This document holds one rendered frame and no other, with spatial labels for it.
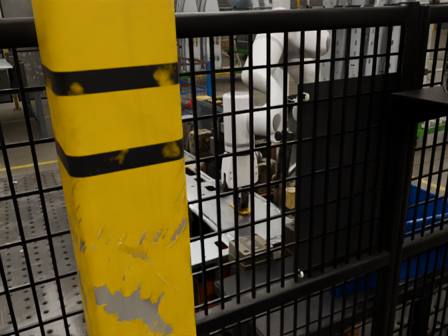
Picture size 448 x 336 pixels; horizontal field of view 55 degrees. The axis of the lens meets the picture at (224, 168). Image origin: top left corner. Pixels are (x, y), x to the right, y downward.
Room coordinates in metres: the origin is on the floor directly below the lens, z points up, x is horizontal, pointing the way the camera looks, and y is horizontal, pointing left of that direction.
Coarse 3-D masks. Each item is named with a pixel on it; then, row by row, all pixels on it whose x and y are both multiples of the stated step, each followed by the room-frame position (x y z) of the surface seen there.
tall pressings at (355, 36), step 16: (336, 0) 6.10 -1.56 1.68; (352, 0) 6.42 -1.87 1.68; (368, 0) 5.98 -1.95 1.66; (384, 0) 5.71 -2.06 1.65; (400, 0) 5.50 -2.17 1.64; (416, 0) 5.31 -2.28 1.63; (336, 32) 6.30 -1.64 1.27; (352, 32) 6.07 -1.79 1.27; (368, 32) 6.11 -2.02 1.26; (384, 32) 5.70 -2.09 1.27; (400, 32) 5.44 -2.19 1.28; (336, 48) 6.27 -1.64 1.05; (352, 48) 6.03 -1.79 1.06; (368, 48) 5.81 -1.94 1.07; (384, 48) 5.87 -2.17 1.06; (320, 64) 6.18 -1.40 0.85; (336, 64) 6.24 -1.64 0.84; (352, 64) 6.00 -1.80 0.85; (368, 64) 5.77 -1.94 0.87; (384, 64) 5.84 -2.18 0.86
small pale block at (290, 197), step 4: (288, 188) 1.16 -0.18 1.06; (292, 188) 1.16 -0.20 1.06; (288, 192) 1.14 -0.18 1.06; (292, 192) 1.13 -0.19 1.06; (288, 196) 1.14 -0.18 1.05; (292, 196) 1.13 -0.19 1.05; (288, 200) 1.14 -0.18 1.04; (292, 200) 1.13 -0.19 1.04; (288, 204) 1.14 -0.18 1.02; (292, 204) 1.13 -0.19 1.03; (288, 208) 1.14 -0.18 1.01; (292, 208) 1.13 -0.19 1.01
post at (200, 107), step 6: (198, 108) 2.15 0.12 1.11; (204, 108) 2.13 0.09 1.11; (210, 108) 2.14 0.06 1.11; (198, 114) 2.16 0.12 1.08; (204, 114) 2.13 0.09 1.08; (210, 114) 2.14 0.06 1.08; (204, 120) 2.13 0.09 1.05; (210, 120) 2.14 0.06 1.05; (204, 126) 2.13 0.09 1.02; (210, 126) 2.15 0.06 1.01; (210, 174) 2.14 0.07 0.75
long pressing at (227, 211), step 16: (192, 176) 1.46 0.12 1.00; (208, 176) 1.45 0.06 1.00; (192, 192) 1.31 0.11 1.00; (208, 192) 1.31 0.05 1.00; (192, 208) 1.19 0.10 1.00; (208, 208) 1.18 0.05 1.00; (224, 208) 1.18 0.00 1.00; (256, 208) 1.17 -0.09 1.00; (272, 208) 1.17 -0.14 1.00; (208, 224) 1.09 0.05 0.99; (224, 224) 1.07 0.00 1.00; (240, 224) 1.07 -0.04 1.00; (272, 224) 1.06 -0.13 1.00; (272, 240) 0.98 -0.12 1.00
